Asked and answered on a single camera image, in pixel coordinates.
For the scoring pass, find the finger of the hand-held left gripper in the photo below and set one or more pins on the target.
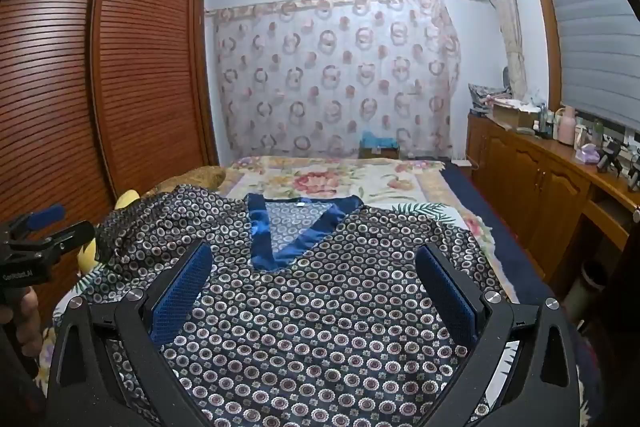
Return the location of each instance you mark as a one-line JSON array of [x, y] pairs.
[[47, 214], [75, 234]]

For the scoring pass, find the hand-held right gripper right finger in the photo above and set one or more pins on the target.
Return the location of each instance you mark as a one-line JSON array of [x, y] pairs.
[[445, 292]]

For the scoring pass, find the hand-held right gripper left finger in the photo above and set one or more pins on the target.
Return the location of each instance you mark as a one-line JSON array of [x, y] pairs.
[[182, 292]]

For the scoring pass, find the patterned shirt with blue collar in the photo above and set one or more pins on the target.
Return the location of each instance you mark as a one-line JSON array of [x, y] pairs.
[[310, 332]]

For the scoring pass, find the person's left forearm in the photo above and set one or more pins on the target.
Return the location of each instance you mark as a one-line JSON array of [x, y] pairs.
[[15, 387]]

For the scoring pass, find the person's left hand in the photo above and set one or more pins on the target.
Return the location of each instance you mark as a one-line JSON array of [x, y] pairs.
[[27, 322]]

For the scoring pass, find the yellow plush toy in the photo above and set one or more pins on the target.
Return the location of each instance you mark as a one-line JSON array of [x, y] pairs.
[[127, 201]]

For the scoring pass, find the folded brown patterned cloth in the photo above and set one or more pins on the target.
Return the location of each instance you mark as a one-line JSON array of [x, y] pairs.
[[200, 177]]

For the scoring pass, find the long wooden cabinet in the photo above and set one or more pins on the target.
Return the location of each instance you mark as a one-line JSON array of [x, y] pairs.
[[530, 177]]

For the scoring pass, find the grey waste bin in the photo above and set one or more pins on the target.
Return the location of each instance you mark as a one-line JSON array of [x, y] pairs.
[[592, 284]]

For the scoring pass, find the small dark box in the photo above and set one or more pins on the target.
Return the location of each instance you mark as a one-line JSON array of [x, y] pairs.
[[380, 153]]

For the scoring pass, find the wooden louvered wardrobe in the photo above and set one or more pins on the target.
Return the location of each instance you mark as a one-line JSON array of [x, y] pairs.
[[140, 82]]

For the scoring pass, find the blue cloth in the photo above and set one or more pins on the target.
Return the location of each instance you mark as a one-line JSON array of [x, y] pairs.
[[377, 139]]

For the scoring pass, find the floral blanket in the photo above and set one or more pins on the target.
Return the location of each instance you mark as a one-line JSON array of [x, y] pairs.
[[310, 179]]

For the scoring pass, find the open cardboard box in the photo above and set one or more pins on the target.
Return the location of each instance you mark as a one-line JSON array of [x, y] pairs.
[[512, 114]]

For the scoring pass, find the floral fabric bag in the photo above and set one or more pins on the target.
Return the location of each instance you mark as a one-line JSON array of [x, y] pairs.
[[482, 97]]

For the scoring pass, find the purple plastic container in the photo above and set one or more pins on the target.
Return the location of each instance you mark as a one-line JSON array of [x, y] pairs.
[[587, 153]]

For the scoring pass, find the pink thermos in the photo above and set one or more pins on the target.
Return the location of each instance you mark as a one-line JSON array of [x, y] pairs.
[[566, 127]]

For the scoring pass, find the black desk gadget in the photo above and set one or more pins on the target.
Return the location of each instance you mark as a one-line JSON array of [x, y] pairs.
[[609, 157]]

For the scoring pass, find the circle-patterned sheer curtain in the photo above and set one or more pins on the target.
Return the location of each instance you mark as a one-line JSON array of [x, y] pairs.
[[325, 82]]

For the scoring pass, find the tied beige curtain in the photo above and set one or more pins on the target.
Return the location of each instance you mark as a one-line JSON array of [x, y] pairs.
[[510, 32]]

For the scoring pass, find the grey window blind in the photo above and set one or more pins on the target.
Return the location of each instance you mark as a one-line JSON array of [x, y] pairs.
[[590, 32]]

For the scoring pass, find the wooden window frame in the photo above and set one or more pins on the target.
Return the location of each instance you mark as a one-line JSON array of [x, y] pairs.
[[542, 32]]

